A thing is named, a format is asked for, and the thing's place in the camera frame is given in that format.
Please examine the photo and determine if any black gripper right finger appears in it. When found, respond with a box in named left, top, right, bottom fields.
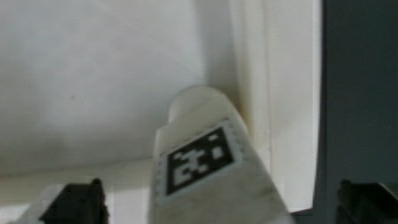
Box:
left=336, top=180, right=398, bottom=224

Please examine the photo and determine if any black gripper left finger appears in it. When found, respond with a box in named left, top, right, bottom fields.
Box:
left=16, top=177, right=112, bottom=224

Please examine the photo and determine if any white table leg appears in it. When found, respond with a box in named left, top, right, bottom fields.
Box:
left=149, top=86, right=295, bottom=224

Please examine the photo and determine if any white square tabletop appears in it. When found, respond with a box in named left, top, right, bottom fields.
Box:
left=0, top=0, right=323, bottom=224

